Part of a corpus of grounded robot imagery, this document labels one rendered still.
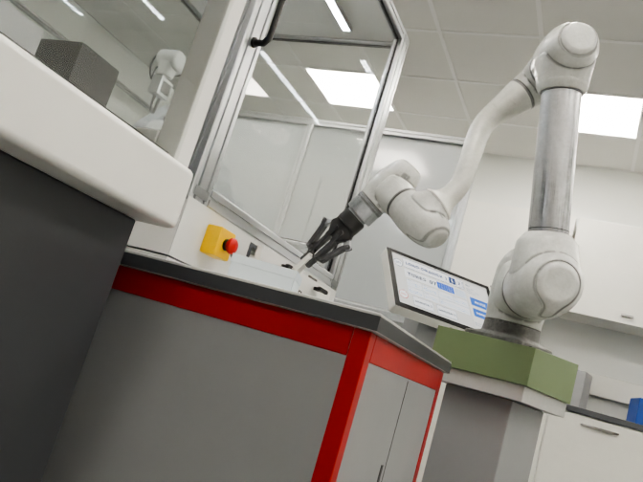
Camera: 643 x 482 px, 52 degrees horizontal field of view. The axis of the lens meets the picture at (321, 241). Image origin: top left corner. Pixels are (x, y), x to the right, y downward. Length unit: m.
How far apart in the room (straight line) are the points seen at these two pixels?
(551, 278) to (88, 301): 1.03
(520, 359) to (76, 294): 1.09
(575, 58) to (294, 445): 1.19
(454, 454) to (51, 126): 1.32
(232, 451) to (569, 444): 3.59
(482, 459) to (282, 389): 0.84
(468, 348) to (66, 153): 1.20
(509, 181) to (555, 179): 3.92
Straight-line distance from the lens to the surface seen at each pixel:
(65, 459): 1.27
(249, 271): 1.21
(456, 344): 1.81
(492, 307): 1.87
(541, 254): 1.65
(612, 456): 4.53
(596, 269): 5.03
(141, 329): 1.21
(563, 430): 4.53
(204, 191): 1.57
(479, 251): 5.11
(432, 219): 1.70
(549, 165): 1.74
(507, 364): 1.73
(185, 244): 1.55
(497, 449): 1.77
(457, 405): 1.83
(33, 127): 0.87
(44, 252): 1.00
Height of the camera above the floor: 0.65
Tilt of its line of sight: 11 degrees up
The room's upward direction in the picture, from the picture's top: 17 degrees clockwise
